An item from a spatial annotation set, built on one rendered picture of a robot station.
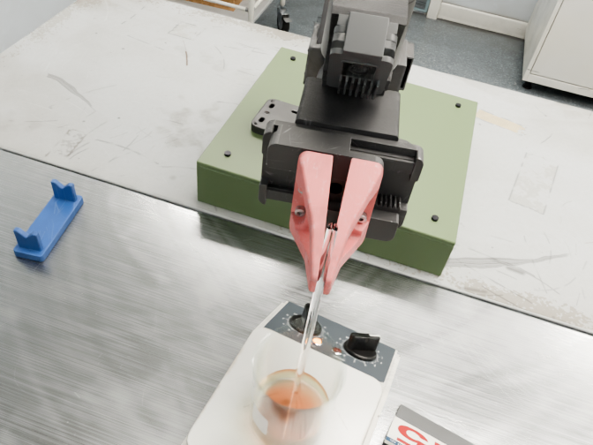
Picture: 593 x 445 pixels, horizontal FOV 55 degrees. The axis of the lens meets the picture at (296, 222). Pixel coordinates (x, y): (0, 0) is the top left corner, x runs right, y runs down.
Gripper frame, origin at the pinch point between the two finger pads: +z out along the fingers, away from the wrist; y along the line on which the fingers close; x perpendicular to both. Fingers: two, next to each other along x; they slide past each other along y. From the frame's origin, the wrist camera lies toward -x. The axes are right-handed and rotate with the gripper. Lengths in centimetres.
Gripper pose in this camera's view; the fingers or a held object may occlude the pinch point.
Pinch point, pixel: (321, 275)
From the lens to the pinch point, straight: 32.1
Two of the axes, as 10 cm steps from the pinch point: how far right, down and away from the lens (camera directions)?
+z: -1.5, 7.1, -6.8
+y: 9.8, 1.8, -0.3
